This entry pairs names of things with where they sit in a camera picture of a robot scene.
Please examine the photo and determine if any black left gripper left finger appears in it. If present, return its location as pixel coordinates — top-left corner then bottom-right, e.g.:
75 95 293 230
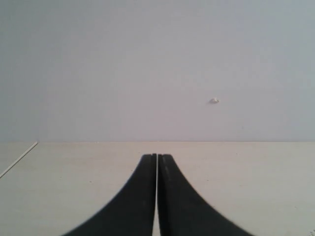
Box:
65 154 157 236

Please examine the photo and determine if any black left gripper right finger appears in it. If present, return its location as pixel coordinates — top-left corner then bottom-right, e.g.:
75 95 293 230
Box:
157 154 251 236

